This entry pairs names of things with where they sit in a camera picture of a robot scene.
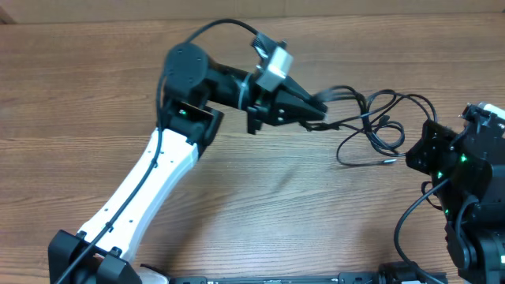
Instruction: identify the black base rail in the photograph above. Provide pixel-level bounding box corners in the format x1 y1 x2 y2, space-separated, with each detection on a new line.
137 260 449 284

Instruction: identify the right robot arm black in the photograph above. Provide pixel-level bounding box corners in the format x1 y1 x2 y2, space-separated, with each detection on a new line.
406 102 504 283

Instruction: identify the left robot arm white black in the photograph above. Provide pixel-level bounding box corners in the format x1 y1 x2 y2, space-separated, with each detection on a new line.
48 42 327 283

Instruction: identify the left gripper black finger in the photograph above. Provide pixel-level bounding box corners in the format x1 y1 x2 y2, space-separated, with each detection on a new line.
282 76 321 105
274 92 327 125

